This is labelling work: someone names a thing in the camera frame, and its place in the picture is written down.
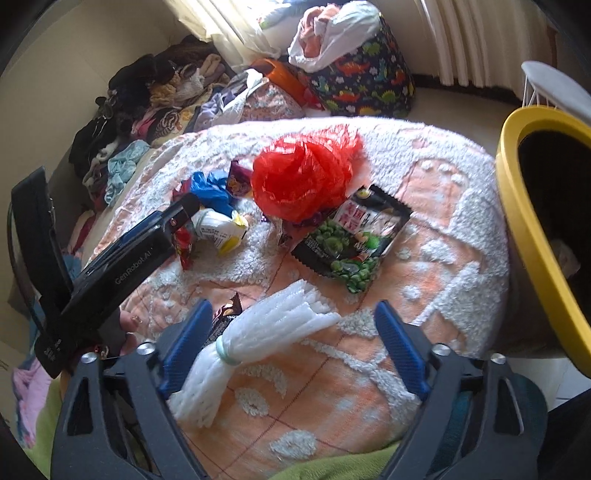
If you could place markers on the green pea snack packet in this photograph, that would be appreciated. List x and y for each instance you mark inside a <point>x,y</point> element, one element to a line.
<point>351,240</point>

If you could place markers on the pink cloth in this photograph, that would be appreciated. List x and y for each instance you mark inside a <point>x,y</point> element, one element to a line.
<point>25,392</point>

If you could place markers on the orange and white fuzzy blanket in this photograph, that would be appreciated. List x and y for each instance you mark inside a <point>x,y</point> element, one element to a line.
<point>438,230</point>

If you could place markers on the red snack wrapper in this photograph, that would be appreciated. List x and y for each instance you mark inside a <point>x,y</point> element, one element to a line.
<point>183,249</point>

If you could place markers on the person's left hand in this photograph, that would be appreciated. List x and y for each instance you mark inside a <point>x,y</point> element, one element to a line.
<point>129,325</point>

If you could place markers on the white plastic bag of clothes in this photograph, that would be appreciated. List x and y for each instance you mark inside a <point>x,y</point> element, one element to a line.
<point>346,27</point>

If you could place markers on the brown snack wrapper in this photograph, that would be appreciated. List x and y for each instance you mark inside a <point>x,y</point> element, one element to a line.
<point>226,314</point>

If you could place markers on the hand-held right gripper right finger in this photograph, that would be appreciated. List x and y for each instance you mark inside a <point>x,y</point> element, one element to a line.
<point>401,350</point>

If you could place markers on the cream curtain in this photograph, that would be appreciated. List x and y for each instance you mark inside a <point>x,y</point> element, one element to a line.
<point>480,37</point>
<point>221,27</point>

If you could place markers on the purple snack wrapper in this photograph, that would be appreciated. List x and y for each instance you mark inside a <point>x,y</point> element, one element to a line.
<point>238,182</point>

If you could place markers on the orange bag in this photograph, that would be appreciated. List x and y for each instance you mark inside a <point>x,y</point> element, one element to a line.
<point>281,74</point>

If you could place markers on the white foam net sleeve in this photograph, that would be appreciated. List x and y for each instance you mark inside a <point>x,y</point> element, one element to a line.
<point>258,327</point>

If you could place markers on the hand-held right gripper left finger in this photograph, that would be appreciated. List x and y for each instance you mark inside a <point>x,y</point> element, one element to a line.
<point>184,346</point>

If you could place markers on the floral pink fabric bag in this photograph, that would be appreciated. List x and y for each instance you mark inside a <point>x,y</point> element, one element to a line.
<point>272,104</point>

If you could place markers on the person's green top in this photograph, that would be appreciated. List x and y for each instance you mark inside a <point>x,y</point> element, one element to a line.
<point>332,464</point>

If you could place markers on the white round stool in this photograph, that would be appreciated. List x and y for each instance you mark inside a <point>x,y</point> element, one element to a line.
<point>554,81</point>

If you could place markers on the dinosaur print fabric bag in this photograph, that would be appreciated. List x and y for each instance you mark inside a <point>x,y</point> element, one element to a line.
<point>369,87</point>

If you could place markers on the yellow-rimmed black bin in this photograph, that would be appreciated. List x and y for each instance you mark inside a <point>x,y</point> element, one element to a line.
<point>512,194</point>

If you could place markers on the pile of clothes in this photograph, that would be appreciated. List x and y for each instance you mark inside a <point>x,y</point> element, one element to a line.
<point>152,106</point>

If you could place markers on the red plastic bag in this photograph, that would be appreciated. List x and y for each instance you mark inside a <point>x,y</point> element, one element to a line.
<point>300,180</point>

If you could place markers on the blue plastic bag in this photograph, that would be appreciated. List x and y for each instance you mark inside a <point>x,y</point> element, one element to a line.
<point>210,187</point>

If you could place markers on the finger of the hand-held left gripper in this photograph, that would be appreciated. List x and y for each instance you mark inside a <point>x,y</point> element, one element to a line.
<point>178,210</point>

